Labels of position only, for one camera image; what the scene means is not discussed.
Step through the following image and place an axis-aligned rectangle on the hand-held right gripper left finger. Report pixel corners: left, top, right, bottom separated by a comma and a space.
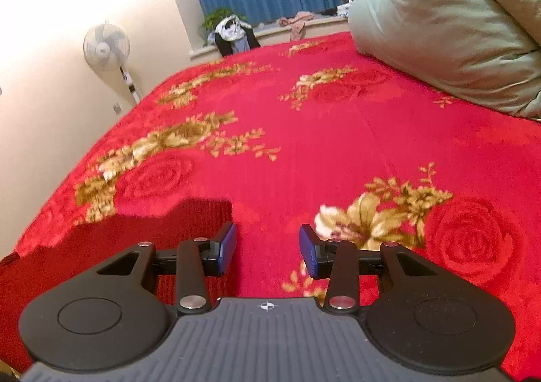
96, 221, 238, 316

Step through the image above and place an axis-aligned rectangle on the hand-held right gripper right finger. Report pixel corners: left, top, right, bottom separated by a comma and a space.
298, 223, 442, 315

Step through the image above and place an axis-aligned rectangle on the white and black clothes pile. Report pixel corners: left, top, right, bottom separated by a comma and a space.
213, 14, 261, 57

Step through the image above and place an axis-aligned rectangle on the red floral blanket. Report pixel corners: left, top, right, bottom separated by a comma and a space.
0, 31, 541, 382

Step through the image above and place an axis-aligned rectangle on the window sill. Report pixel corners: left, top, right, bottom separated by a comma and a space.
189, 14, 351, 62

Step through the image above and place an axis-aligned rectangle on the pink cloth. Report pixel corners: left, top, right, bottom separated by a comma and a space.
277, 12, 317, 42

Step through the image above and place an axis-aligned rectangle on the green potted plant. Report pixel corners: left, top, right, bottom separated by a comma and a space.
201, 7, 235, 45

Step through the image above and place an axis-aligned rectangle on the white standing fan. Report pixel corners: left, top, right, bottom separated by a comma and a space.
83, 21, 142, 106

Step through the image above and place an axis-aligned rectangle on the pale green duvet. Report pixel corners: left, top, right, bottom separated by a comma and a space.
347, 0, 541, 121

